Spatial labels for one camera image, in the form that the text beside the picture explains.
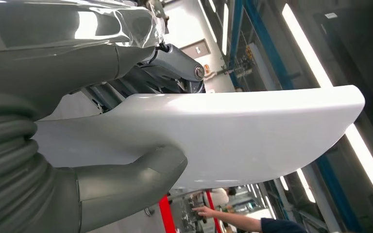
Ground red metal post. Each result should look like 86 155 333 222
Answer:
159 195 177 233
205 190 222 233

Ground grey wall panel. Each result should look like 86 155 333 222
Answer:
180 38 211 60

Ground ceiling light strip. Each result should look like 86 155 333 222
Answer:
221 3 230 56
297 168 317 204
198 0 218 43
281 3 373 192

